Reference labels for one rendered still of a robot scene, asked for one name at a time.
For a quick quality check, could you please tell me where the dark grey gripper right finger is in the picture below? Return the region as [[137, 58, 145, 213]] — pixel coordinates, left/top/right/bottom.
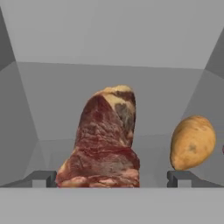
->
[[166, 170, 224, 188]]

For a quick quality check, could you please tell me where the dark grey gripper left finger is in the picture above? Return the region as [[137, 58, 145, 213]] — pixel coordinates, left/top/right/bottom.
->
[[0, 170, 58, 188]]

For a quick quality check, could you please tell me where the yellow-brown potato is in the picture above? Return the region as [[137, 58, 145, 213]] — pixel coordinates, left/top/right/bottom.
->
[[169, 115, 217, 172]]

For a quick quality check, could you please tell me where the raw red marbled steak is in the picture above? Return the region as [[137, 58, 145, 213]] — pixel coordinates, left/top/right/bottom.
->
[[55, 84, 141, 188]]

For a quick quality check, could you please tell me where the grey box-shaped compartment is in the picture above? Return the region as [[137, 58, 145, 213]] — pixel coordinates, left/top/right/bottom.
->
[[0, 0, 224, 188]]

